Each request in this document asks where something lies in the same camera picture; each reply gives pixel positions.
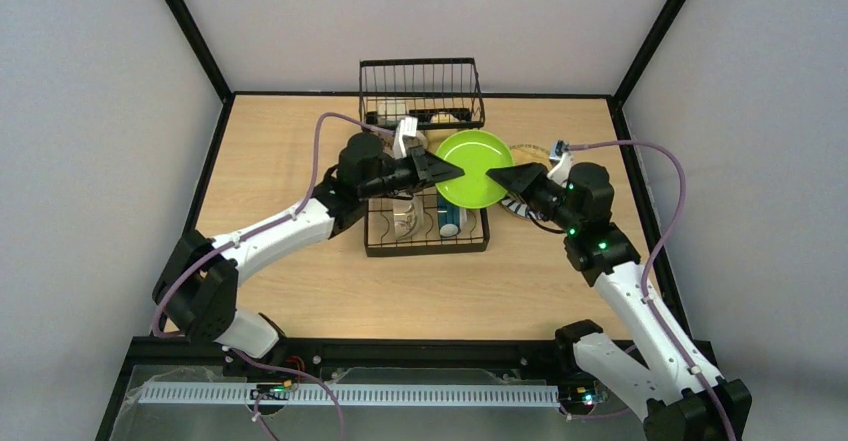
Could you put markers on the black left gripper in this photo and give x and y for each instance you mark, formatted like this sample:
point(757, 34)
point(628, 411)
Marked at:
point(411, 170)

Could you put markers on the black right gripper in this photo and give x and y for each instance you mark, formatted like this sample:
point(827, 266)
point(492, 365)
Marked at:
point(532, 182)

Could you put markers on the woven bamboo plate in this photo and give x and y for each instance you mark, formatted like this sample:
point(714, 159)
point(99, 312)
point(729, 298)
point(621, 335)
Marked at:
point(529, 153)

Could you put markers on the green plate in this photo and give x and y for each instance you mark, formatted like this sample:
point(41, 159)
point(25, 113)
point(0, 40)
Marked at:
point(475, 152)

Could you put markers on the small white patterned bowl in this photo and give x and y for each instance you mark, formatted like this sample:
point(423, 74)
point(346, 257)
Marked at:
point(407, 215)

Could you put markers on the white bowl dark rim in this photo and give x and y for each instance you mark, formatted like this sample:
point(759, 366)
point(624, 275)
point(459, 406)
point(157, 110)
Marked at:
point(451, 219)

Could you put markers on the black wire dish rack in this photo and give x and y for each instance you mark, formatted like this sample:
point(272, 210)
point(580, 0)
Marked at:
point(428, 86)

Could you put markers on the yellow handled mug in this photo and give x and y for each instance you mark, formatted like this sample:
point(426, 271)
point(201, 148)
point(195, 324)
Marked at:
point(444, 118)

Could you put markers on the cream ceramic mug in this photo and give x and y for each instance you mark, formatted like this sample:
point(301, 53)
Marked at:
point(390, 112)

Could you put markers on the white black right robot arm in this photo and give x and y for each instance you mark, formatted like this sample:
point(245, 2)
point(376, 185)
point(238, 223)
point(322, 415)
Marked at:
point(672, 388)

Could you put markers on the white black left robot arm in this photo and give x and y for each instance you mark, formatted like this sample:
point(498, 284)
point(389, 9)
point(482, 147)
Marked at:
point(197, 289)

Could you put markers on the blue striped white plate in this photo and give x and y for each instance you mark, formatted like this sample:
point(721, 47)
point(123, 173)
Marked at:
point(518, 208)

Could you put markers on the right controller board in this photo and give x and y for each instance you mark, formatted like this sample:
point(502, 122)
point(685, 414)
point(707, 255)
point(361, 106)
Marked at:
point(583, 393)

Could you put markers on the controller board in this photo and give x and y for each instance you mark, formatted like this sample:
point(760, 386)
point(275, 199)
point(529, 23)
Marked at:
point(583, 393)
point(272, 392)

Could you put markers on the left controller board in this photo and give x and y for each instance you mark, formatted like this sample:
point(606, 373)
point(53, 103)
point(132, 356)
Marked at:
point(272, 392)

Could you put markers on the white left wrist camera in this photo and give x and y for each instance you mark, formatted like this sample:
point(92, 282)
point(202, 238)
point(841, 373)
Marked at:
point(405, 134)

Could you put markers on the black aluminium frame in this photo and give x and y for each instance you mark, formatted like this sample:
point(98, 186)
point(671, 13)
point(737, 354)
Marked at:
point(536, 358)

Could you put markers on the white slotted cable duct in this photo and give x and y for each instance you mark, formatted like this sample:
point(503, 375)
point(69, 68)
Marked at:
point(358, 395)

